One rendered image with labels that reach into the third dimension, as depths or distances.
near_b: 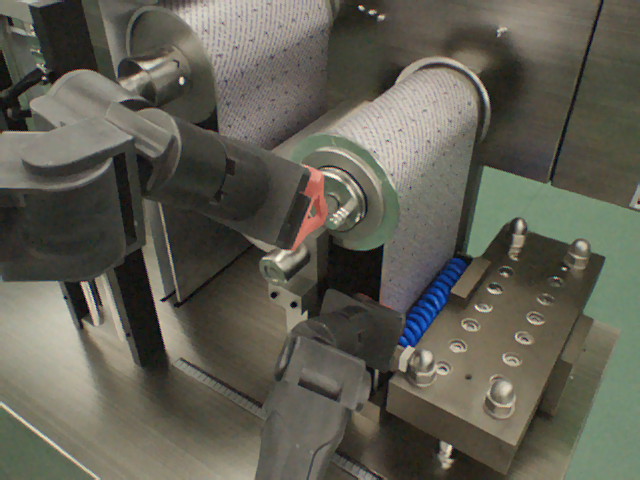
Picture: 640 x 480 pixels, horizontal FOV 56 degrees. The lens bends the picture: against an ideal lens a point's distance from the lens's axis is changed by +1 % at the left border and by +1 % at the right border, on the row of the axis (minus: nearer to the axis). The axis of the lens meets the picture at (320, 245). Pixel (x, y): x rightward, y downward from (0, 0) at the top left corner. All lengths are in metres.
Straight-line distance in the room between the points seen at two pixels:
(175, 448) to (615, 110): 0.73
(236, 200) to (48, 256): 0.14
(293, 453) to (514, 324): 0.46
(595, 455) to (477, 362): 1.31
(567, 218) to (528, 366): 2.19
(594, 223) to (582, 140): 2.10
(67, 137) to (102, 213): 0.05
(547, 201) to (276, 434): 2.66
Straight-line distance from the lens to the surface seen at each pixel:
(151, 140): 0.39
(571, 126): 0.91
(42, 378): 1.02
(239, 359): 0.97
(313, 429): 0.51
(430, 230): 0.81
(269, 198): 0.46
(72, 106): 0.45
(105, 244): 0.37
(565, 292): 0.94
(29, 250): 0.38
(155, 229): 1.00
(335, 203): 0.66
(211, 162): 0.40
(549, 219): 2.95
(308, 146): 0.67
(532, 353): 0.84
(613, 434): 2.16
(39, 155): 0.36
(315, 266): 0.72
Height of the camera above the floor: 1.63
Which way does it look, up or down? 39 degrees down
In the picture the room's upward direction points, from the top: straight up
